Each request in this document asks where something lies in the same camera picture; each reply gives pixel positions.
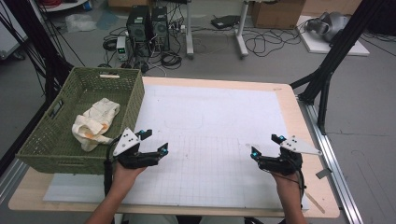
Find tangle of black floor cables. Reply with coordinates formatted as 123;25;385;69
242;27;302;59

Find person's right hand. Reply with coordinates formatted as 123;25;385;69
270;171;304;200

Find white foam board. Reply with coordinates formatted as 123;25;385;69
295;15;371;57

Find black computer tower green sticker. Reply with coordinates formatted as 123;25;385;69
125;5;151;58

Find large brown cardboard box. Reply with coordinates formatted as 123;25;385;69
250;0;306;30

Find aluminium rail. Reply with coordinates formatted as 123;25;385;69
297;96;365;224

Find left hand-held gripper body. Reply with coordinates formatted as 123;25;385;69
106;126;162;170

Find hand-held gripper cable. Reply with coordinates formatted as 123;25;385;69
104;136;123;198
293;166;308;210

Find black metal frame stand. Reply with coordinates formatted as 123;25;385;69
289;0;388;136
0;0;75;175

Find person's lap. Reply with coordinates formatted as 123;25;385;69
122;214;250;224

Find cream egg-print towel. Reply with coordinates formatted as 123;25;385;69
71;97;120;153

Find green woven plastic basket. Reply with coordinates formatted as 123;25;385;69
15;66;146;175

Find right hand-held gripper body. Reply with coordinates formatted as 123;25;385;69
258;134;322;175

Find grey power supply unit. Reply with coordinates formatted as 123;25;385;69
116;35;130;62

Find person's left hand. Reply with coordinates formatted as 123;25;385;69
110;161;148;195

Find clear plastic bag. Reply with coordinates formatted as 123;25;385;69
64;12;98;34

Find left hand-held gripper cable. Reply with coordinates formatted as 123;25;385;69
104;136;123;198

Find white grid mat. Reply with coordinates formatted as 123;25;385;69
42;83;311;211

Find right hand-held gripper cable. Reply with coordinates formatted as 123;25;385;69
293;166;308;210

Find grey headset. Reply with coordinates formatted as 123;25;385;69
306;11;351;43

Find grey tape piece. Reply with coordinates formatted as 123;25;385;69
315;167;333;180

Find black flat device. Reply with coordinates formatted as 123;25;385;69
210;14;241;30

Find white desk leg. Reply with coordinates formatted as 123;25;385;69
234;0;250;59
185;0;195;60

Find coiled black cable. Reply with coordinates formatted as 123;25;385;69
160;50;183;70

